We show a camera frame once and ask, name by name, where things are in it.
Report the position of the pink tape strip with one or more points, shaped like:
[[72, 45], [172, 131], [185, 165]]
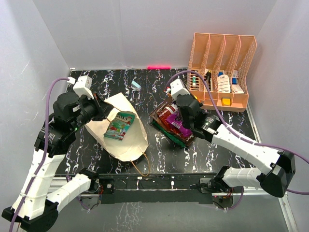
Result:
[[160, 67]]

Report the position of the orange desk organizer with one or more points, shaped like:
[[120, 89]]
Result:
[[213, 55]]

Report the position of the red brown snack box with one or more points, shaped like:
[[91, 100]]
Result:
[[160, 114]]

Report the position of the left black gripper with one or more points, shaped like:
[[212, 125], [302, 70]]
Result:
[[103, 108]]

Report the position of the green chips bag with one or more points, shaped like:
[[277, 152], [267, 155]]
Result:
[[167, 134]]

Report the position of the red Doritos chips bag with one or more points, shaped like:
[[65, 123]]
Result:
[[177, 133]]

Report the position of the purple snack packet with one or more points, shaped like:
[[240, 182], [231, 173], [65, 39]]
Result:
[[175, 120]]

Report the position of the brown paper bag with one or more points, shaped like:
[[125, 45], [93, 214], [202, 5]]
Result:
[[135, 142]]

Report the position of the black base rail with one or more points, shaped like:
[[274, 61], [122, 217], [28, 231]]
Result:
[[158, 188]]

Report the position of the yellow sticky notes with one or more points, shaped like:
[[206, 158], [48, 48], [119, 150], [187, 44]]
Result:
[[226, 102]]

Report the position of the light blue stapler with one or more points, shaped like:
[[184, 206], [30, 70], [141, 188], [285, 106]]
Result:
[[135, 86]]

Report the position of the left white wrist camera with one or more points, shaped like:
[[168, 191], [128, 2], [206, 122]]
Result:
[[82, 86]]

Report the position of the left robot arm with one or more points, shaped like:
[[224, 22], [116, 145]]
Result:
[[35, 208]]

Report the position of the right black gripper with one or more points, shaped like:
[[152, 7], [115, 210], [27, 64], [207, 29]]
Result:
[[200, 105]]

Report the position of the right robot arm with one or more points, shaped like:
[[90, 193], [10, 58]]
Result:
[[273, 168]]

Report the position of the white labelled bottle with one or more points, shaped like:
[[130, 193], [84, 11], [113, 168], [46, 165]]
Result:
[[223, 83]]

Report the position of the teal Fox's candy packet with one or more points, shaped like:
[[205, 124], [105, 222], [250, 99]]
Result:
[[119, 126]]

